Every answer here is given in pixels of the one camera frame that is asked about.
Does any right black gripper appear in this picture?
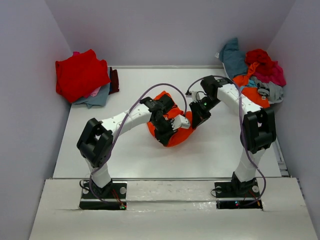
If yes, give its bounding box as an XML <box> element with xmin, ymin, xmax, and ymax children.
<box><xmin>189</xmin><ymin>95</ymin><xmax>222</xmax><ymax>129</ymax></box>

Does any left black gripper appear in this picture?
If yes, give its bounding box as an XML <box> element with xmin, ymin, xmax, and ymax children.
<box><xmin>150</xmin><ymin>116</ymin><xmax>178</xmax><ymax>147</ymax></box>

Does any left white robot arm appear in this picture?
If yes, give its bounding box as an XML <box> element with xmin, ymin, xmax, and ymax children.
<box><xmin>76</xmin><ymin>94</ymin><xmax>177</xmax><ymax>199</ymax></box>

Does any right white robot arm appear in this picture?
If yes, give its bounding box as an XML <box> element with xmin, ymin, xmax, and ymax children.
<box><xmin>185</xmin><ymin>75</ymin><xmax>277</xmax><ymax>199</ymax></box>

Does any teal blue crumpled t-shirt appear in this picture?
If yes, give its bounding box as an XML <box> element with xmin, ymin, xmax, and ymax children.
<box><xmin>219</xmin><ymin>37</ymin><xmax>248</xmax><ymax>79</ymax></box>

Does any folded maroon t-shirt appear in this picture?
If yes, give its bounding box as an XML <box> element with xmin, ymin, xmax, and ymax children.
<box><xmin>108</xmin><ymin>67</ymin><xmax>120</xmax><ymax>95</ymax></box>

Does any folded light blue t-shirt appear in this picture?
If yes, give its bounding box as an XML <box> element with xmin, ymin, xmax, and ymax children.
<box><xmin>72</xmin><ymin>83</ymin><xmax>110</xmax><ymax>109</ymax></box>

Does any folded pink t-shirt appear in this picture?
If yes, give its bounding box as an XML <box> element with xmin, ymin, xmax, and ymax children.
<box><xmin>89</xmin><ymin>87</ymin><xmax>101</xmax><ymax>97</ymax></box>

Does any grey crumpled t-shirt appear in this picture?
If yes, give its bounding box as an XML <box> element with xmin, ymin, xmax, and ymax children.
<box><xmin>250</xmin><ymin>76</ymin><xmax>284</xmax><ymax>104</ymax></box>

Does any red crumpled t-shirt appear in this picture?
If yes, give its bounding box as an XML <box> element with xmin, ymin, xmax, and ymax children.
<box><xmin>244</xmin><ymin>49</ymin><xmax>275</xmax><ymax>75</ymax></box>

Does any folded red t-shirt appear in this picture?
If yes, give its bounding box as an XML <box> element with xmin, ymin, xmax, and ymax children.
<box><xmin>55</xmin><ymin>49</ymin><xmax>111</xmax><ymax>104</ymax></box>

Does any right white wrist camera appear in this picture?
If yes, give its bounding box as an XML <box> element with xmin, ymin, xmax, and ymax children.
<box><xmin>185</xmin><ymin>90</ymin><xmax>207</xmax><ymax>102</ymax></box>

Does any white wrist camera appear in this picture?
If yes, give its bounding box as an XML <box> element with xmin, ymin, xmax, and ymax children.
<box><xmin>171</xmin><ymin>114</ymin><xmax>191</xmax><ymax>131</ymax></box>
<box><xmin>185</xmin><ymin>90</ymin><xmax>207</xmax><ymax>102</ymax></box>

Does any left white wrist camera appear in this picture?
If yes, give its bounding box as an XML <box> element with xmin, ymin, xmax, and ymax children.
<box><xmin>171</xmin><ymin>114</ymin><xmax>191</xmax><ymax>131</ymax></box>

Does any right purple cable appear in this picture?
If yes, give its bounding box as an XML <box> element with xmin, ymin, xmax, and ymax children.
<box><xmin>186</xmin><ymin>75</ymin><xmax>267</xmax><ymax>208</ymax></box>

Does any purple cable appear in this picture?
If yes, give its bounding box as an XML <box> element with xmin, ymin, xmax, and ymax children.
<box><xmin>186</xmin><ymin>75</ymin><xmax>267</xmax><ymax>208</ymax></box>
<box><xmin>88</xmin><ymin>83</ymin><xmax>188</xmax><ymax>205</ymax></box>

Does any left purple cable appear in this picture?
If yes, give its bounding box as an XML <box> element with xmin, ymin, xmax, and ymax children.
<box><xmin>88</xmin><ymin>83</ymin><xmax>188</xmax><ymax>205</ymax></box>

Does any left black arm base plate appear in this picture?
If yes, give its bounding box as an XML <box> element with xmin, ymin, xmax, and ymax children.
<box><xmin>79</xmin><ymin>180</ymin><xmax>127</xmax><ymax>211</ymax></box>

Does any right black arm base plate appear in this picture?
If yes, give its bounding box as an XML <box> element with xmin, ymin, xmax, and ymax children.
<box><xmin>210</xmin><ymin>181</ymin><xmax>263</xmax><ymax>210</ymax></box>

